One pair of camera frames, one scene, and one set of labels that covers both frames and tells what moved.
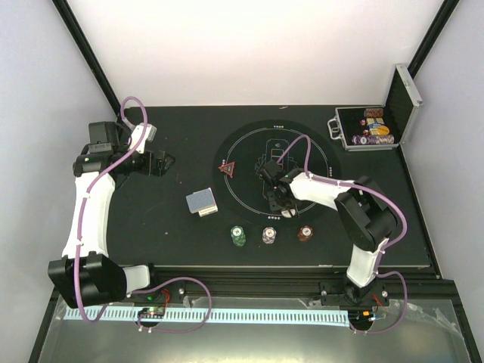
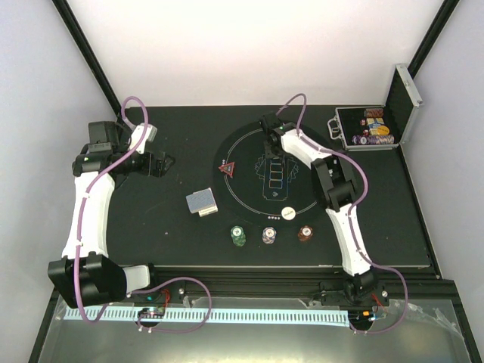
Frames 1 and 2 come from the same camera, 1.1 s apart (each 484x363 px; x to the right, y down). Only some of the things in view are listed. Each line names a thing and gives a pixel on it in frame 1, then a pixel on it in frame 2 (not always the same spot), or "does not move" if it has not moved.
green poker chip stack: x=238 y=236 does not move
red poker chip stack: x=305 y=232 does not move
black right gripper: x=274 y=206 -> x=268 y=152
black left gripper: x=148 y=169 does not move
